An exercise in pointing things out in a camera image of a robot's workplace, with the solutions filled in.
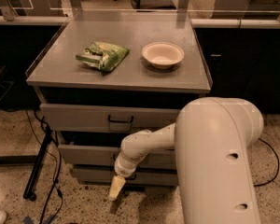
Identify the grey bottom drawer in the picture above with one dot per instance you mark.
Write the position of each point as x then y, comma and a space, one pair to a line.
142, 177

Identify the black table leg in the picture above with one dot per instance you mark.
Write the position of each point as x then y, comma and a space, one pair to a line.
29, 193

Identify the grey drawer cabinet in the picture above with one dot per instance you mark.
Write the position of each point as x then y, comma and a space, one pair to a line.
59, 78

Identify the white horizontal rail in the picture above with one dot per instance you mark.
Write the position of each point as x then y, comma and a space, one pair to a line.
241, 24

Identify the white paper bowl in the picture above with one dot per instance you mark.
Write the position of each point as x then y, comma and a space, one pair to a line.
163, 55

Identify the green snack bag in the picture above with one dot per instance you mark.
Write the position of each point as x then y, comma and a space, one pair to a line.
103, 56

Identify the grey drawer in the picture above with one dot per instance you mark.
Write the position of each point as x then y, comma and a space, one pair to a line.
142, 177
105, 156
105, 119

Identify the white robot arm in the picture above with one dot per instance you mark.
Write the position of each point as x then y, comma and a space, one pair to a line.
210, 138

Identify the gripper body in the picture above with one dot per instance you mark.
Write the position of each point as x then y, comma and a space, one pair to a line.
123, 171

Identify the grey top drawer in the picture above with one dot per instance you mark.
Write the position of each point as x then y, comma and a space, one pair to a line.
105, 119

